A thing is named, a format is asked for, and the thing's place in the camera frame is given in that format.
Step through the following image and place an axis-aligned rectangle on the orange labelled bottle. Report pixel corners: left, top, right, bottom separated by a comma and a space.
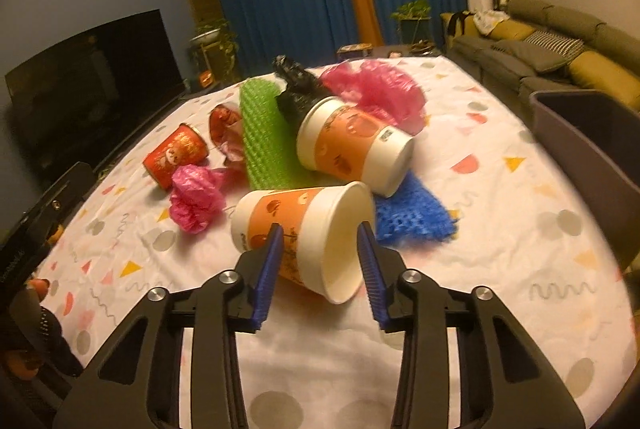
231, 182, 376, 305

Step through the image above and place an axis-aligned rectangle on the crumpled red paper cup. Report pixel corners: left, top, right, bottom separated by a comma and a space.
209, 103, 248, 167

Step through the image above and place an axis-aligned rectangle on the dark dotted cloth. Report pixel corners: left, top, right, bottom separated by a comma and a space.
7, 289, 83, 380

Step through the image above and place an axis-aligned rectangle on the orange and white paper cup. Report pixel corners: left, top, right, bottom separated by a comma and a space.
296, 96, 416, 198

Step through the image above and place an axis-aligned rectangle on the green foam mesh sleeve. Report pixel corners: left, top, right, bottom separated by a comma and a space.
239, 76, 306, 192

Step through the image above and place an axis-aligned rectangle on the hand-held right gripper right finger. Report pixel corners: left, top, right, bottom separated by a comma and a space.
356, 223, 586, 429

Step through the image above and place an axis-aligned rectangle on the red paper cup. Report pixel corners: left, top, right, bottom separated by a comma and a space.
142, 123, 210, 192
209, 103, 248, 167

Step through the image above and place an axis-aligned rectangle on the grey sofa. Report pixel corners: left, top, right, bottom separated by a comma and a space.
440, 0, 640, 110

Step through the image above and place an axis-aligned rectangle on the black flat television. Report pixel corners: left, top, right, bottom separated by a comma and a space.
4, 9, 188, 145

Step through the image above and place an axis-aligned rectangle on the grey cushion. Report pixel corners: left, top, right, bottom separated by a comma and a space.
490, 39, 568, 72

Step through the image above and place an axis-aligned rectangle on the dark coffee table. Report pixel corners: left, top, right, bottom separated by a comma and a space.
335, 40, 443, 60

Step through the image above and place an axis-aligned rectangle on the black and white patterned cushion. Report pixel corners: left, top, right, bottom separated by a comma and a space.
522, 29, 586, 60

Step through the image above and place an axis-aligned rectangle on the white cloth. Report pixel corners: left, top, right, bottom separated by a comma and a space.
475, 9, 511, 32

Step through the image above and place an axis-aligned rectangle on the small pink plastic bag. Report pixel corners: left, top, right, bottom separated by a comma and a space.
169, 164, 246, 236

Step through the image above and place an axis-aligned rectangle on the green plant in dark pot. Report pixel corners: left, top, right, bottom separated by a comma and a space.
391, 0, 433, 45

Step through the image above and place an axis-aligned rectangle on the large pink plastic bag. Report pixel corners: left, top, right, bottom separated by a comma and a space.
320, 59, 428, 135

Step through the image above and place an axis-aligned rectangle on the potted plant on stand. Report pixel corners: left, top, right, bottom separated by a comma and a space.
189, 20, 238, 85

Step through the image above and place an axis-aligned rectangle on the white patterned tablecloth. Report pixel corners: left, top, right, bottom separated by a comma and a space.
35, 54, 631, 429

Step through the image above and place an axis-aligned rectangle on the blue knitted cloth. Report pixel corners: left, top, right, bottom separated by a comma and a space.
372, 169, 460, 246

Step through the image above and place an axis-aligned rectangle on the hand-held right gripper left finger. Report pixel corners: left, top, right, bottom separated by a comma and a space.
52, 224, 286, 429

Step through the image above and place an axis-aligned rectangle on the small yellow cushion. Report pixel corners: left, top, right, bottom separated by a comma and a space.
492, 19, 536, 42

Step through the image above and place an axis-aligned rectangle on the grey plastic bin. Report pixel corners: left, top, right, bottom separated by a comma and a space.
529, 89, 640, 275

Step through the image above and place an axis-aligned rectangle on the large yellow cushion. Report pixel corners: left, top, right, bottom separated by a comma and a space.
567, 50, 640, 110

